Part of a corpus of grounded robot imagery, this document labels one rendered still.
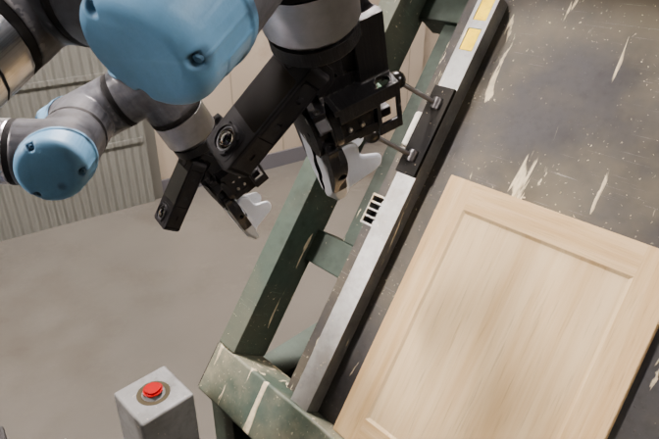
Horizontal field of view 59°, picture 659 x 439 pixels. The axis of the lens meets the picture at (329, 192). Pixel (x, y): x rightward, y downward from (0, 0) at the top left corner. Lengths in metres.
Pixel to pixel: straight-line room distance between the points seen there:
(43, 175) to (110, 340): 2.35
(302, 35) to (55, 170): 0.35
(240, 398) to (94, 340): 1.72
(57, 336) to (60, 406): 0.47
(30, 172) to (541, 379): 0.83
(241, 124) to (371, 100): 0.11
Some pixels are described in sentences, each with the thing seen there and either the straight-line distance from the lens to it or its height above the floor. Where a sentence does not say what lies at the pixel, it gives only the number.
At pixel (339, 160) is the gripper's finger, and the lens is 0.49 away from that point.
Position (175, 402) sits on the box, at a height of 0.93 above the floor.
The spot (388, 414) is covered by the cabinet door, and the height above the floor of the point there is 0.96.
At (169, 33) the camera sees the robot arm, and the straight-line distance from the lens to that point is 0.28.
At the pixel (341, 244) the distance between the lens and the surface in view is 1.35.
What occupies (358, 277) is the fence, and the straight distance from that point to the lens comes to 1.22.
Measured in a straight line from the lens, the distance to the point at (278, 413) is 1.30.
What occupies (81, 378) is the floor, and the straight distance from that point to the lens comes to 2.83.
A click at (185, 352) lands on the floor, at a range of 2.82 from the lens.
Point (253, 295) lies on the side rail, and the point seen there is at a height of 1.02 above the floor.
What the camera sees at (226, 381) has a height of 0.86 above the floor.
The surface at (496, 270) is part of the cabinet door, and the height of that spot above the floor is 1.23.
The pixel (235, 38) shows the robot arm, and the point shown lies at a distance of 0.30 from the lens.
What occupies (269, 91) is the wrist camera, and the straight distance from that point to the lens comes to 0.46.
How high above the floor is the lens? 1.83
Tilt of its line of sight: 26 degrees down
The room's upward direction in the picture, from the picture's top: straight up
